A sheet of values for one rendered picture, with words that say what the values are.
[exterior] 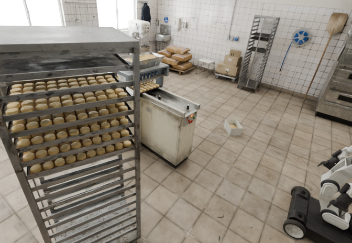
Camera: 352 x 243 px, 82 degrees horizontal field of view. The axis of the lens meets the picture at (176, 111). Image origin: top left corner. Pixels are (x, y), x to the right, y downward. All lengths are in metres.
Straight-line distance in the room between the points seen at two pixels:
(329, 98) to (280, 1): 2.57
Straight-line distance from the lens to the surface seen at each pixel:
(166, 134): 2.60
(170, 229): 2.35
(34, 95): 1.09
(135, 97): 1.15
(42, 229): 1.62
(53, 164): 1.37
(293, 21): 6.06
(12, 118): 1.14
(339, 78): 5.13
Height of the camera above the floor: 2.02
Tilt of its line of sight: 29 degrees down
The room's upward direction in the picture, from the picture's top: 5 degrees clockwise
